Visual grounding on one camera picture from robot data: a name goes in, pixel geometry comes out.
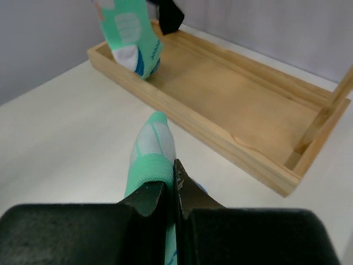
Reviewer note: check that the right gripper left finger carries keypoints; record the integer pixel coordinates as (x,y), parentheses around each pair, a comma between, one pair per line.
(131,231)

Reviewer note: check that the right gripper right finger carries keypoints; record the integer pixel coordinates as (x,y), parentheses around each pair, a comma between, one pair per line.
(210,233)

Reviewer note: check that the teal patterned sock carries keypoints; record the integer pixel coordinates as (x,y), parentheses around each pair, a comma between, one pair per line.
(152,160)
(128,32)

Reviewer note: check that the thin black sock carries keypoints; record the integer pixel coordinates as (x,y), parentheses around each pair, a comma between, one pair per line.
(170,15)

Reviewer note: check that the wooden hanger rack frame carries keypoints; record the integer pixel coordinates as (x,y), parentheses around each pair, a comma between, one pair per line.
(268,123)

